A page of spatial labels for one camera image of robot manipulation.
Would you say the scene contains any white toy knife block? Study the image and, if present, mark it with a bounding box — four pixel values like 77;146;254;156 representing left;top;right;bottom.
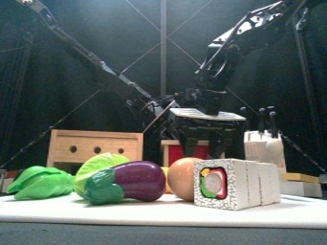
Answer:
242;129;286;170

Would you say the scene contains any beige toy egg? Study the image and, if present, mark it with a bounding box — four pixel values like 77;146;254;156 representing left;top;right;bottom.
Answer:
165;157;204;202

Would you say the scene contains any yellow toy corn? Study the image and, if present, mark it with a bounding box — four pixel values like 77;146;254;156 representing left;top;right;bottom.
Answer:
161;166;172;194

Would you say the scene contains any white speckled toy sushi roll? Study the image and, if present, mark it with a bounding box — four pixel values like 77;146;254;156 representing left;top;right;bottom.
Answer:
193;158;282;212

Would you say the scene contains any purple toy eggplant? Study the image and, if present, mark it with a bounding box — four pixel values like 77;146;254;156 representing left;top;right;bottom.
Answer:
81;160;166;206

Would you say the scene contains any wooden box with round holes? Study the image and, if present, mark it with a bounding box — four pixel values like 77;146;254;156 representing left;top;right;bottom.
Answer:
44;128;144;175

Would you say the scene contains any yellow toy slab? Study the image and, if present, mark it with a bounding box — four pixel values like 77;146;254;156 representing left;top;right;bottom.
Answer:
281;171;320;185

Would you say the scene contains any white cutting board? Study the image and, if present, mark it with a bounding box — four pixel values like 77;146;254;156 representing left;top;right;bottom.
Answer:
0;191;327;230

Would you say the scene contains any light green toy cabbage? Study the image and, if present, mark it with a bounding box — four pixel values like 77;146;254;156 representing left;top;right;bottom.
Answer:
72;152;132;197

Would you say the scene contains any green toy pepper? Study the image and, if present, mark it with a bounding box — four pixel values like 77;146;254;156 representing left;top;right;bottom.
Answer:
5;165;76;201

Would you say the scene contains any black-handled toy knife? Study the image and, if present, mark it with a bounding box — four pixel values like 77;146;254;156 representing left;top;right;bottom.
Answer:
257;107;266;135
238;106;248;132
266;105;278;138

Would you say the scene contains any vertical metal frame pole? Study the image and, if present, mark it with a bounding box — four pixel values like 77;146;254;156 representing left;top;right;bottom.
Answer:
160;0;168;99

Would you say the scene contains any thin diagonal frame brace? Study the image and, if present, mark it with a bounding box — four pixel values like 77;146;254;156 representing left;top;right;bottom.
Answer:
124;0;327;175
0;3;208;168

